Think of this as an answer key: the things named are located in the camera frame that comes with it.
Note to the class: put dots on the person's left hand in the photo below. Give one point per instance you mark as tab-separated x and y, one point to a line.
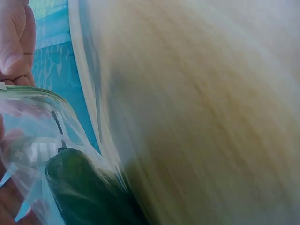
14	42

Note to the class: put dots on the person's left thumb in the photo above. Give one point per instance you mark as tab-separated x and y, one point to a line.
16	39

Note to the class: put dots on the person's left fingers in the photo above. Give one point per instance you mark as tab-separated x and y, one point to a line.
9	201

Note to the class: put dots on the clear plastic zip bag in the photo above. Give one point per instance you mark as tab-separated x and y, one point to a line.
35	122

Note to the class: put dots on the green cucumber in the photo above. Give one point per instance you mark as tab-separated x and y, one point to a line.
79	187

